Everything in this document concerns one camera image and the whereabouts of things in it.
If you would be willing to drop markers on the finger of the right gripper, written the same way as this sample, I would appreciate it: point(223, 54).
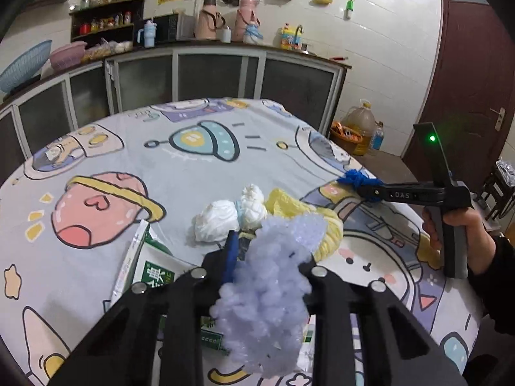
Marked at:
point(369, 193)

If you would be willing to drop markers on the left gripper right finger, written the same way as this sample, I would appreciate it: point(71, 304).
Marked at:
point(395, 348)

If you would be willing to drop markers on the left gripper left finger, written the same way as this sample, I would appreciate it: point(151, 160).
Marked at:
point(120, 348)

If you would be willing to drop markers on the lavender plastic bag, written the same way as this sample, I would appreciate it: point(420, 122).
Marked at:
point(261, 312)

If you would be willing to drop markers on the green white milk carton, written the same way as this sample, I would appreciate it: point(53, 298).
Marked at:
point(149, 261)

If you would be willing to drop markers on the yellow blue snack wrapper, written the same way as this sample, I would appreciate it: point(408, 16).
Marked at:
point(357, 179)

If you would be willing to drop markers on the brown trash basket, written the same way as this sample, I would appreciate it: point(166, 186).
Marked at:
point(345, 137)

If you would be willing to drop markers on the kitchen counter cabinet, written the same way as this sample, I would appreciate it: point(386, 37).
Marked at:
point(307, 86)

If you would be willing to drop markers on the right hand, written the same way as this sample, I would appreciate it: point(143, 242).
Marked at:
point(481, 247)

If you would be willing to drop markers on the clear water bottle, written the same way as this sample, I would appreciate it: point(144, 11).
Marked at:
point(378, 137)

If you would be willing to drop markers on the cooking oil jug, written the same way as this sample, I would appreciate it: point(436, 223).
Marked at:
point(361, 119)

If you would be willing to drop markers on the dark red door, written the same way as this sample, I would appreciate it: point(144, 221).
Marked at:
point(471, 94)

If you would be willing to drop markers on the white crumpled tissue right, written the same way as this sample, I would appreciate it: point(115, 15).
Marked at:
point(251, 208)

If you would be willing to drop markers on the white crumpled tissue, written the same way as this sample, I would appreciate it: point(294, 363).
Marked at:
point(251, 208)
point(215, 221)

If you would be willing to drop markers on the white crumpled tissue left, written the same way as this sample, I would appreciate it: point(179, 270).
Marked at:
point(215, 221)

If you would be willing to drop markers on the cartoon printed tablecloth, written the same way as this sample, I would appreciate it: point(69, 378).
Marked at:
point(69, 214)

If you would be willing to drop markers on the yellow detergent bottles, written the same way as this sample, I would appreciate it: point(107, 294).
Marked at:
point(290, 37)

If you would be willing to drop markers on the pink thermos right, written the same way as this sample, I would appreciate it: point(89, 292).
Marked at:
point(246, 15)

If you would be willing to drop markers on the pink thermos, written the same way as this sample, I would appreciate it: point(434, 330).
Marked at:
point(246, 15)
point(209, 21)

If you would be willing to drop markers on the pink thermos left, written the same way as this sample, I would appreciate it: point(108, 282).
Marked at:
point(209, 21)

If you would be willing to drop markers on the microwave oven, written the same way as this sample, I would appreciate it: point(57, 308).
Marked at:
point(174, 28)

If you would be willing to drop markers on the blue lidded mug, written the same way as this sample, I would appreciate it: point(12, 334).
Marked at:
point(146, 35)

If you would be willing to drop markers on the pink plastic basin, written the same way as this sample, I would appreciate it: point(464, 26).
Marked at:
point(67, 56)

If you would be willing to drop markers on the blue plastic basin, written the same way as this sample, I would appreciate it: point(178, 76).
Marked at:
point(25, 66)

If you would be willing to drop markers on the dark wooden spice shelf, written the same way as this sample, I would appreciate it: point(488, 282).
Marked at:
point(116, 21)

